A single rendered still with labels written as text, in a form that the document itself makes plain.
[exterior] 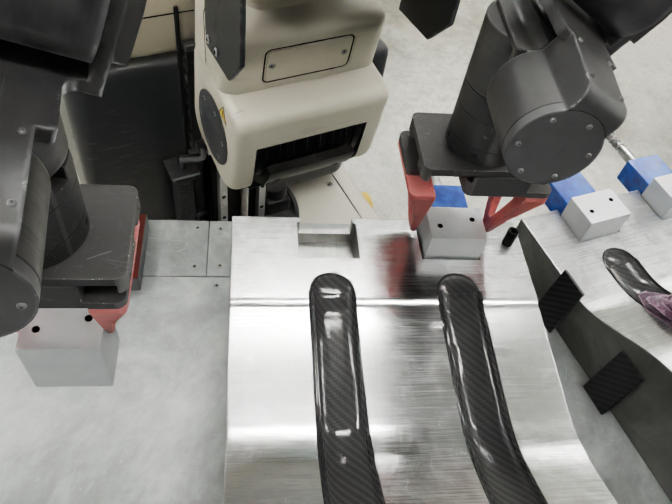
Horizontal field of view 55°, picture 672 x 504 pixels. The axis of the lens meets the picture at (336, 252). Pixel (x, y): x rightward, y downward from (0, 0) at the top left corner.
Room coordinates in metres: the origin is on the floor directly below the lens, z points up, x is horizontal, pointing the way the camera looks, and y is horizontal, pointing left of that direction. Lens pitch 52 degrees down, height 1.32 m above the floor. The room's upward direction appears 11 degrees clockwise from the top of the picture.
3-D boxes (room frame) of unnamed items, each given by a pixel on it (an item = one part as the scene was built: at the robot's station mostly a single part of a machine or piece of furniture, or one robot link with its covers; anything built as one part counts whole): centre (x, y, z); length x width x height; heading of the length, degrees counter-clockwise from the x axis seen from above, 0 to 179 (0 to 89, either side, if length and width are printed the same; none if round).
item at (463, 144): (0.39, -0.09, 1.02); 0.10 x 0.07 x 0.07; 104
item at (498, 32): (0.39, -0.09, 1.08); 0.07 x 0.06 x 0.07; 11
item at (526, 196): (0.39, -0.11, 0.95); 0.07 x 0.07 x 0.09; 14
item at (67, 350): (0.23, 0.17, 0.94); 0.13 x 0.05 x 0.05; 13
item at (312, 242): (0.36, 0.01, 0.87); 0.05 x 0.05 x 0.04; 13
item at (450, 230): (0.42, -0.09, 0.89); 0.13 x 0.05 x 0.05; 13
